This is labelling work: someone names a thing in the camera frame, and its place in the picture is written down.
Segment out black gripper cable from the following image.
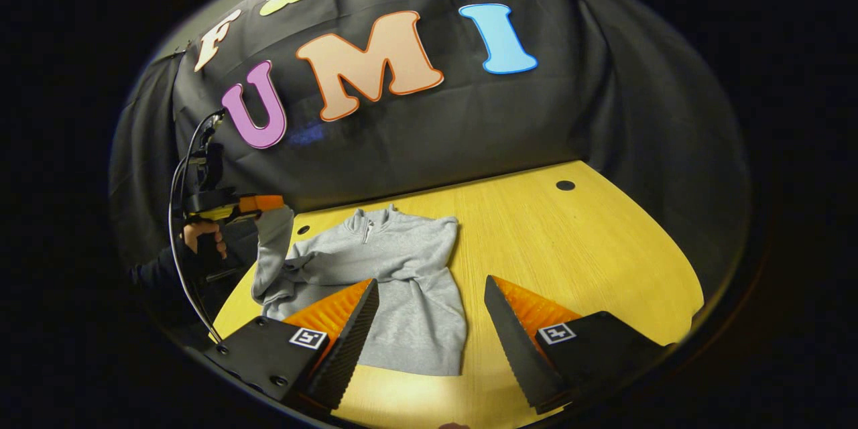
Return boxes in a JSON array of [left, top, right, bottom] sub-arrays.
[[166, 109, 225, 344]]

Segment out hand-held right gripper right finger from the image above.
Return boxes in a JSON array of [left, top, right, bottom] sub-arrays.
[[483, 274, 676, 416]]

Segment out grey zip-neck sweatshirt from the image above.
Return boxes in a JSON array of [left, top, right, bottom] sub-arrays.
[[251, 204, 469, 377]]

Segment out black backdrop cloth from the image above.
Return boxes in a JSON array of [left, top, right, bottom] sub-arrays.
[[109, 0, 753, 343]]

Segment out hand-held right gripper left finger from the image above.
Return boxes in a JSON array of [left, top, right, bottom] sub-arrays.
[[203, 278, 380, 417]]

